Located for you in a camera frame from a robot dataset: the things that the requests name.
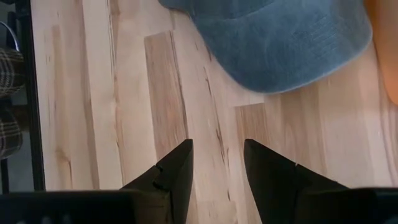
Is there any blue denim cap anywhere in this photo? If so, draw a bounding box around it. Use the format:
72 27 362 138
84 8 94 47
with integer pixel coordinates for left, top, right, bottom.
157 0 374 95

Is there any orange plastic tray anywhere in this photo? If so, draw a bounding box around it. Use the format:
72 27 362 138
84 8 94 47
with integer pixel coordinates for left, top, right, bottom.
364 0 398 106

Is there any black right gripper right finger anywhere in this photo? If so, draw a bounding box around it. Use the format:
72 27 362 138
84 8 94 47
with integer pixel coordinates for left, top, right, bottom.
243 138 349 224

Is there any plaid fabric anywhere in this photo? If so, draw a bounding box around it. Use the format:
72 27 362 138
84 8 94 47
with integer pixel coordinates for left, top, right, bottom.
0 46 26 160

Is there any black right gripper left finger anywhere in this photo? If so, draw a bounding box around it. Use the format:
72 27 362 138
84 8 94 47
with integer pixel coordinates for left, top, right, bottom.
120 138 195 224

